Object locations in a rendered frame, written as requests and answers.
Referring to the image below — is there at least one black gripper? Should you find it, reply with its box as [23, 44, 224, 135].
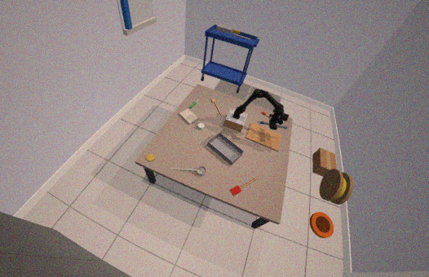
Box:
[269, 114, 278, 130]

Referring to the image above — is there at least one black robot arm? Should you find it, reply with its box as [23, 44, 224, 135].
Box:
[233, 89, 289, 125]

